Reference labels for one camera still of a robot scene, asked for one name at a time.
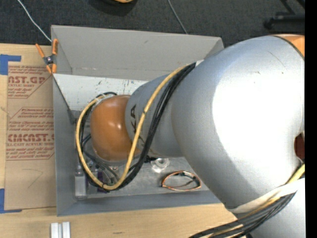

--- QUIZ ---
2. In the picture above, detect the brown cardboard board red print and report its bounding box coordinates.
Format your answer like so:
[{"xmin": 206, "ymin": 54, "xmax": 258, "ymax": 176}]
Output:
[{"xmin": 0, "ymin": 43, "xmax": 57, "ymax": 214}]

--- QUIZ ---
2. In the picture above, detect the orange wire ring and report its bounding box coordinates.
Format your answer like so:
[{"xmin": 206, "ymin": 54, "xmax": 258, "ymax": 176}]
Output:
[{"xmin": 161, "ymin": 170, "xmax": 202, "ymax": 192}]

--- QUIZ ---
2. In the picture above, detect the clear plastic bottle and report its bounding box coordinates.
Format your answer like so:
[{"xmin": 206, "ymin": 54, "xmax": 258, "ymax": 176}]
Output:
[{"xmin": 74, "ymin": 163, "xmax": 88, "ymax": 199}]

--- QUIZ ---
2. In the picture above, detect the purple object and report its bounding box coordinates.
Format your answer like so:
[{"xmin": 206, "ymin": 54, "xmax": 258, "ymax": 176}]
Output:
[{"xmin": 97, "ymin": 170, "xmax": 110, "ymax": 193}]

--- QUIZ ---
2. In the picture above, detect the clear glass thing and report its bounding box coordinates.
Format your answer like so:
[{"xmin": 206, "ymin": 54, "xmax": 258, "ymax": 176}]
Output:
[{"xmin": 150, "ymin": 157, "xmax": 170, "ymax": 174}]

